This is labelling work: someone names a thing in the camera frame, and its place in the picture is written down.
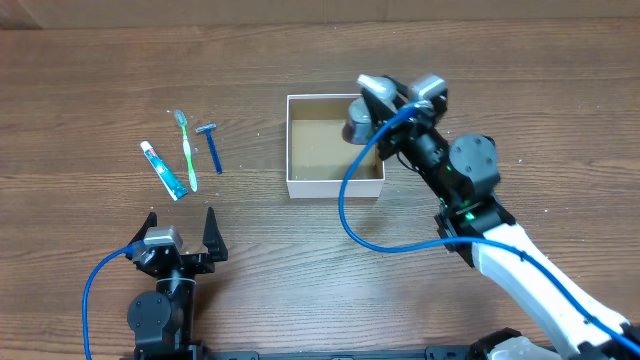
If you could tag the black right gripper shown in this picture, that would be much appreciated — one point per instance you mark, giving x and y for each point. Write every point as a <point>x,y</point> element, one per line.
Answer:
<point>380,113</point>

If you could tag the teal toothpaste tube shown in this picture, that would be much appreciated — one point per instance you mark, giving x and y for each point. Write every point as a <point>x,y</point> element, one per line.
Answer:
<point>174,187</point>

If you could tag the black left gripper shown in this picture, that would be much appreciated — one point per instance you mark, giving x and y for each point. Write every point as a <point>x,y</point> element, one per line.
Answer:
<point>217,249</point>

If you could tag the green toothbrush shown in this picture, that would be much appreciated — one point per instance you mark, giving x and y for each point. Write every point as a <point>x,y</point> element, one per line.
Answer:
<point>182,123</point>

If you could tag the blue disposable razor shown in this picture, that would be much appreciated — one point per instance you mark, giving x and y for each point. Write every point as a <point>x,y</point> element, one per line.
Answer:
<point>207,130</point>

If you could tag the pink open box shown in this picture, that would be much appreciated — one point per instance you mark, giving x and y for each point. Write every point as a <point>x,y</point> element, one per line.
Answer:
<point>317,156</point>

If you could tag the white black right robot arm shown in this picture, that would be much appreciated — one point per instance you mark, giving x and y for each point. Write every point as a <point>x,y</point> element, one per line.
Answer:
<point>463,174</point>

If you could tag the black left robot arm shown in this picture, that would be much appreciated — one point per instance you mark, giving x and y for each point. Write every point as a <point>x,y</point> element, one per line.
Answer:
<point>162,319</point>

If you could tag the clear soap pump bottle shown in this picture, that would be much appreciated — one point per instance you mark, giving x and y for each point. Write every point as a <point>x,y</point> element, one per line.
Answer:
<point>376,104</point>

